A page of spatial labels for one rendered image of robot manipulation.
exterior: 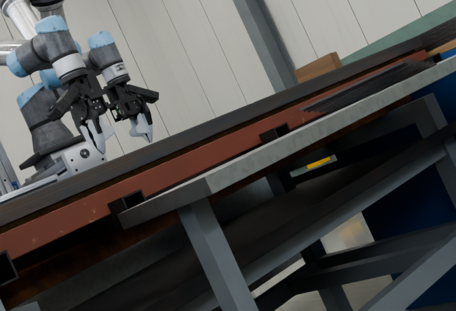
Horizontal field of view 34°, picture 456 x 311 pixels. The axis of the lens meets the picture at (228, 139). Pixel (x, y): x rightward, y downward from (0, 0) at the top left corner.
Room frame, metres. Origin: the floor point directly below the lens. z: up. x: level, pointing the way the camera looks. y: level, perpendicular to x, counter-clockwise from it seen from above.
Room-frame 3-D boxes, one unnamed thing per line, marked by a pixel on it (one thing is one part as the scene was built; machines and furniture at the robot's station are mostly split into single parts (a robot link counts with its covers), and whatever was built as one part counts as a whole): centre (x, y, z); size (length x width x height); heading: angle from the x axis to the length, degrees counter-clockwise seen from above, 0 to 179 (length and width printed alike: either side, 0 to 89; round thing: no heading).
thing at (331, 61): (2.11, -0.31, 0.87); 0.12 x 0.06 x 0.05; 62
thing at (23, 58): (1.95, 0.37, 1.20); 0.11 x 0.11 x 0.08; 63
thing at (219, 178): (1.66, -0.29, 0.73); 1.20 x 0.26 x 0.03; 134
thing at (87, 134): (1.90, 0.29, 0.94); 0.06 x 0.03 x 0.09; 134
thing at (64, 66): (1.89, 0.29, 1.13); 0.08 x 0.08 x 0.05
